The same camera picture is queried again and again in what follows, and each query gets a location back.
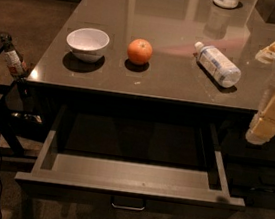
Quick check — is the dark top drawer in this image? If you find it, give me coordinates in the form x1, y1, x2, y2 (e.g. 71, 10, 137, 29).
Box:
15, 107, 245, 219

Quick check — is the orange fruit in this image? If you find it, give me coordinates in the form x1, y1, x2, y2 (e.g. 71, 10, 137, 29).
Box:
127, 38, 153, 65

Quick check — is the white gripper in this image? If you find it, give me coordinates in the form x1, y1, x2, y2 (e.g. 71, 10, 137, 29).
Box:
245, 75, 275, 145

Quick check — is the snack bag on table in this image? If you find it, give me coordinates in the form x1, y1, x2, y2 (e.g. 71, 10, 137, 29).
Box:
255, 41, 275, 64

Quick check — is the brown glass bottle with label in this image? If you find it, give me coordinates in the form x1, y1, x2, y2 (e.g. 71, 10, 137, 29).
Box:
0, 33, 28, 81

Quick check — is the clear plastic water bottle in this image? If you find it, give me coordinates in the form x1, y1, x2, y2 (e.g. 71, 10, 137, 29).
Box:
194, 42, 241, 88

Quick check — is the white ceramic bowl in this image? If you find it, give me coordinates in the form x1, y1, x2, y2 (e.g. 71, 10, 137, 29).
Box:
66, 28, 110, 63

